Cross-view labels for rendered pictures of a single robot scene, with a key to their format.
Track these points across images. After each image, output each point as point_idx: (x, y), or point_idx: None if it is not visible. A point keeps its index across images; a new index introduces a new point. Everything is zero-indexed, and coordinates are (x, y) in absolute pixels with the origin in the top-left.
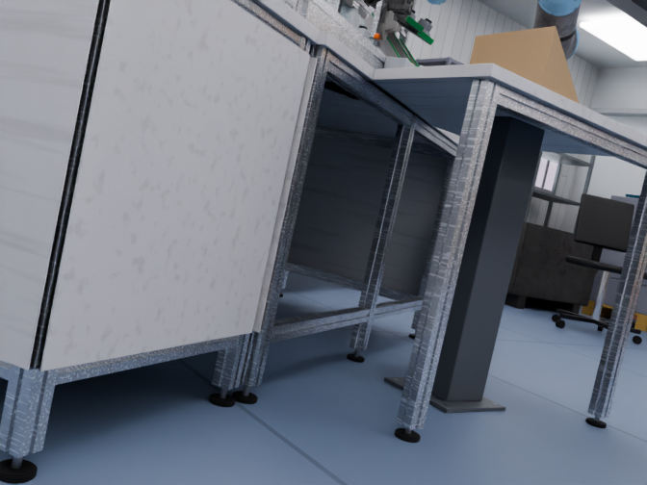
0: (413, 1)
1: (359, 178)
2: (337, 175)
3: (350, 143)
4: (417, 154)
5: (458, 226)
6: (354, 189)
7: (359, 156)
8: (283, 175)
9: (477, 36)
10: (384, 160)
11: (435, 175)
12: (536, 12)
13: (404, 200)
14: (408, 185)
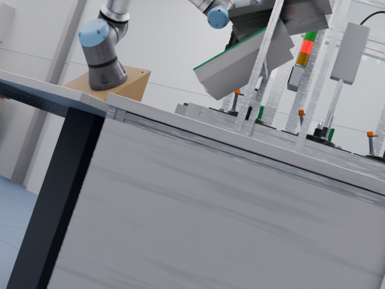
0: (226, 46)
1: (258, 245)
2: (303, 264)
3: (311, 195)
4: (180, 149)
5: None
6: (256, 268)
7: (281, 207)
8: None
9: (150, 70)
10: (231, 189)
11: (130, 167)
12: (120, 39)
13: (155, 235)
14: (164, 207)
